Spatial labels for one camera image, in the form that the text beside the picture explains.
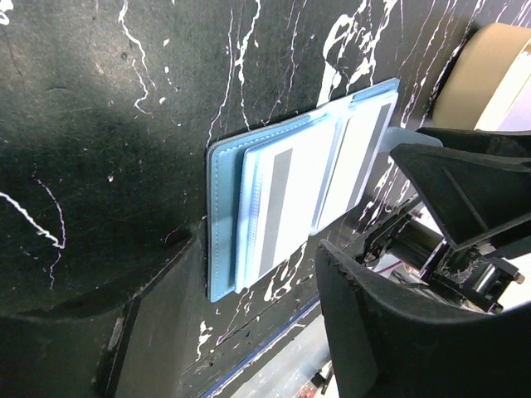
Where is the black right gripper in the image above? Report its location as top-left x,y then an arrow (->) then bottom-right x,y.
356,127 -> 531,313

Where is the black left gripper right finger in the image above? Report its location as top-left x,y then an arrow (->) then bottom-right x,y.
315,240 -> 530,397

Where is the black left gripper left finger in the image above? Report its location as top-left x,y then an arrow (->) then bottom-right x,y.
1,236 -> 204,397

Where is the white black stripe card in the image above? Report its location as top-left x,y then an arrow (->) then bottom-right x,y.
236,122 -> 335,288

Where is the blue leather card holder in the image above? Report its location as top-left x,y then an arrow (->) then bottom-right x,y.
207,78 -> 423,302

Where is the beige oval tray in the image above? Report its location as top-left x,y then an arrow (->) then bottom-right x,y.
432,23 -> 530,132

